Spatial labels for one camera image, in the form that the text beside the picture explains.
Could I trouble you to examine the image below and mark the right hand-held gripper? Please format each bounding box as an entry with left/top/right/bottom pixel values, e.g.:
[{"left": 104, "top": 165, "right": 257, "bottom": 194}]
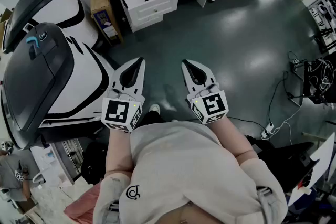
[{"left": 181, "top": 59, "right": 228, "bottom": 125}]

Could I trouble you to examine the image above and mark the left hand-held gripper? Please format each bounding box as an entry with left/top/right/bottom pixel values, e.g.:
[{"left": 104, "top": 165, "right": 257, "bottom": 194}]
[{"left": 101, "top": 58, "right": 146, "bottom": 133}]

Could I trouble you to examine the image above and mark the white drawer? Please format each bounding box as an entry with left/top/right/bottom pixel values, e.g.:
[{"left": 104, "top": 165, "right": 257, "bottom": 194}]
[
  {"left": 130, "top": 13, "right": 165, "bottom": 33},
  {"left": 120, "top": 0, "right": 180, "bottom": 26}
]

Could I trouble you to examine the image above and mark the person's right forearm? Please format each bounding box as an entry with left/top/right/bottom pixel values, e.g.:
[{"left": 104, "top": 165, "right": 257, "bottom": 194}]
[{"left": 219, "top": 115, "right": 259, "bottom": 166}]

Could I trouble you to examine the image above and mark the person's left forearm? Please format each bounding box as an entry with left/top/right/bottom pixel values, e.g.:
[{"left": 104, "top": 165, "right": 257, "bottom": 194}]
[{"left": 104, "top": 127, "right": 133, "bottom": 179}]

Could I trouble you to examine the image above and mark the white lower drawer front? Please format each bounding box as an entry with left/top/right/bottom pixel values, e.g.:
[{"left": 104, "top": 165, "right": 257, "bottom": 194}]
[{"left": 130, "top": 13, "right": 165, "bottom": 33}]

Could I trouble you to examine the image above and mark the person's white shoe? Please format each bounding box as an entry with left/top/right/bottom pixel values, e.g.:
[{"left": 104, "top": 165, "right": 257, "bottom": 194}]
[{"left": 148, "top": 103, "right": 161, "bottom": 115}]

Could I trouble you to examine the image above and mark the person's black trouser leg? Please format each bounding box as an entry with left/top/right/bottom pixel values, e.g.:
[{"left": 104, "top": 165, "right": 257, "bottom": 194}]
[{"left": 141, "top": 110, "right": 168, "bottom": 130}]

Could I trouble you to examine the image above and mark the smaller white and black machine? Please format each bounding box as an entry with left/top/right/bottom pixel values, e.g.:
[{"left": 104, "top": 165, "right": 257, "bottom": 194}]
[{"left": 2, "top": 0, "right": 101, "bottom": 55}]

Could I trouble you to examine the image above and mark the white power strip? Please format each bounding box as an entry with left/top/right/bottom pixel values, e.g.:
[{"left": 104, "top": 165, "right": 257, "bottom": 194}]
[{"left": 260, "top": 122, "right": 275, "bottom": 140}]

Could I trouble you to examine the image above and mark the person's beige sweatshirt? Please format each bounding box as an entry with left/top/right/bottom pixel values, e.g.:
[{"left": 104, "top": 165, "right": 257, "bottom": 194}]
[{"left": 92, "top": 120, "right": 289, "bottom": 224}]

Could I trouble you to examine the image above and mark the black backpack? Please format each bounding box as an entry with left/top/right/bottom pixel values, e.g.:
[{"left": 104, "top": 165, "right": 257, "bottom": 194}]
[{"left": 80, "top": 141, "right": 109, "bottom": 186}]

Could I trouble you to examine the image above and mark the large white and black machine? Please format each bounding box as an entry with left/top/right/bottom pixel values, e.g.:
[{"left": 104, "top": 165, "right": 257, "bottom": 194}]
[{"left": 0, "top": 22, "right": 119, "bottom": 151}]

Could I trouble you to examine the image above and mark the black chair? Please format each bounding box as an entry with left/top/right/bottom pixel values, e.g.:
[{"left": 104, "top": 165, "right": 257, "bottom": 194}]
[{"left": 246, "top": 133, "right": 323, "bottom": 194}]

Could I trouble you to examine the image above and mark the pink cloth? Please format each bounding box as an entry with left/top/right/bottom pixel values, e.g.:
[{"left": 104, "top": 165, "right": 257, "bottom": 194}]
[{"left": 64, "top": 185, "right": 102, "bottom": 221}]

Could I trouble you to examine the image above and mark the white board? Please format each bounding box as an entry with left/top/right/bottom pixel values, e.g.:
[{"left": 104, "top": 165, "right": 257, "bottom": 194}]
[{"left": 287, "top": 132, "right": 336, "bottom": 207}]

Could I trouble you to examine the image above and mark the black cable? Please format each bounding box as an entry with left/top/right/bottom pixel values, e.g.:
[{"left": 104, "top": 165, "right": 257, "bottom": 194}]
[{"left": 267, "top": 70, "right": 290, "bottom": 127}]

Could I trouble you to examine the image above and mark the white cable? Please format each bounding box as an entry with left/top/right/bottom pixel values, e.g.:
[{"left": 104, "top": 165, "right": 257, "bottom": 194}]
[{"left": 272, "top": 101, "right": 303, "bottom": 145}]

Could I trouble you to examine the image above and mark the white wire rack cabinet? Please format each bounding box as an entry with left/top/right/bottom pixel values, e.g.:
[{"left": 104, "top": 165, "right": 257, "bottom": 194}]
[{"left": 30, "top": 136, "right": 85, "bottom": 187}]

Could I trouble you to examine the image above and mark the blue handle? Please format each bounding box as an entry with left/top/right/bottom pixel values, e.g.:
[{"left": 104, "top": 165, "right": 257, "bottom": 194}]
[{"left": 25, "top": 36, "right": 40, "bottom": 50}]

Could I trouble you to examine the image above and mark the black stand with cables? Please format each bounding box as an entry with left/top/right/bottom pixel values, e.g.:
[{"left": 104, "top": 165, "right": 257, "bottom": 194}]
[{"left": 288, "top": 50, "right": 336, "bottom": 111}]

